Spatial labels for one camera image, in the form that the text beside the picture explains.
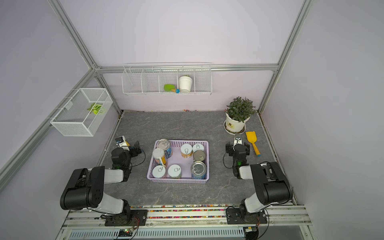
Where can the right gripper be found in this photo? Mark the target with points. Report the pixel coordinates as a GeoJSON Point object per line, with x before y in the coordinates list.
{"type": "Point", "coordinates": [230, 149]}

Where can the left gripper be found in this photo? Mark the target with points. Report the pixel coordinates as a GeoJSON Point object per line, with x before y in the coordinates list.
{"type": "Point", "coordinates": [134, 153]}

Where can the tall colourful can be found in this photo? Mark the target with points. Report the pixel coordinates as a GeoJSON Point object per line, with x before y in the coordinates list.
{"type": "Point", "coordinates": [159, 157]}

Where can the pink label small can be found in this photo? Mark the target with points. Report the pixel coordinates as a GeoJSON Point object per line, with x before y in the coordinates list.
{"type": "Point", "coordinates": [159, 172]}

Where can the dark navy can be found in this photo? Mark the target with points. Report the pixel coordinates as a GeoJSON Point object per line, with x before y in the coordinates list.
{"type": "Point", "coordinates": [199, 156]}

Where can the yellow label small can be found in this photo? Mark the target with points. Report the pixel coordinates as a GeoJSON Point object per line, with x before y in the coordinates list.
{"type": "Point", "coordinates": [198, 147]}

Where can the blue soup can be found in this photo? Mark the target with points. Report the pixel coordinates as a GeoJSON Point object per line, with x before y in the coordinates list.
{"type": "Point", "coordinates": [165, 145]}
{"type": "Point", "coordinates": [198, 170]}

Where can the orange label small can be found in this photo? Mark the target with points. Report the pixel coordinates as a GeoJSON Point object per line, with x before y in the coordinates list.
{"type": "Point", "coordinates": [186, 151]}

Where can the green label small can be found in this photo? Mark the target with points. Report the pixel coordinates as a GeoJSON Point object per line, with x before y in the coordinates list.
{"type": "Point", "coordinates": [175, 171]}

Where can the lilac plastic basket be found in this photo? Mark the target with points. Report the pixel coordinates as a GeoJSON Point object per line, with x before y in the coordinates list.
{"type": "Point", "coordinates": [184, 163]}

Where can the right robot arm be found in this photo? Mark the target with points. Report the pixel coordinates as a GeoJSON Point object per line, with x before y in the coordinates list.
{"type": "Point", "coordinates": [271, 184]}

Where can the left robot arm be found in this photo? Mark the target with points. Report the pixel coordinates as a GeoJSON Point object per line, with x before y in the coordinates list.
{"type": "Point", "coordinates": [85, 188]}

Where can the green toy in basket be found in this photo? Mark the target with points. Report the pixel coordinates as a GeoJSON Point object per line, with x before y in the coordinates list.
{"type": "Point", "coordinates": [96, 109]}

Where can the yellow toy shovel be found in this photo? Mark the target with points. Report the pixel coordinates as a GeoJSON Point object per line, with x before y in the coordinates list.
{"type": "Point", "coordinates": [252, 138]}

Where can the potted green plant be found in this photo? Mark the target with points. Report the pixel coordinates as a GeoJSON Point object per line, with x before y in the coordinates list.
{"type": "Point", "coordinates": [238, 112]}

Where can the green toy scoop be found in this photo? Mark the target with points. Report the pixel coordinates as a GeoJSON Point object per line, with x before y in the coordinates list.
{"type": "Point", "coordinates": [171, 88]}

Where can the white empty flower pot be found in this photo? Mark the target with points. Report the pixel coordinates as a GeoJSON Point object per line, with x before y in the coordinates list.
{"type": "Point", "coordinates": [185, 84]}

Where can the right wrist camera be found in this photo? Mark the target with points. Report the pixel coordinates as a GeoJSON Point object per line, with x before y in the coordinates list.
{"type": "Point", "coordinates": [238, 140]}

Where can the white wire side basket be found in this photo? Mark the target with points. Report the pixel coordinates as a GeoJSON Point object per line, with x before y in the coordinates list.
{"type": "Point", "coordinates": [73, 119]}

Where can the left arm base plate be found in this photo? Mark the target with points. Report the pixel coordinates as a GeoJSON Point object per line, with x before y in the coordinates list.
{"type": "Point", "coordinates": [132, 218]}

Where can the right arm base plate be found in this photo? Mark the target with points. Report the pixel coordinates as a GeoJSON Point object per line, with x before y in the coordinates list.
{"type": "Point", "coordinates": [237, 216]}

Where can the aluminium frame rail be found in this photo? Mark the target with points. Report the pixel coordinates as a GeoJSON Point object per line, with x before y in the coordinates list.
{"type": "Point", "coordinates": [201, 216]}

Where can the white wire wall shelf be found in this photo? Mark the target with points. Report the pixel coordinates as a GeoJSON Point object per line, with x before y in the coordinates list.
{"type": "Point", "coordinates": [150, 78]}

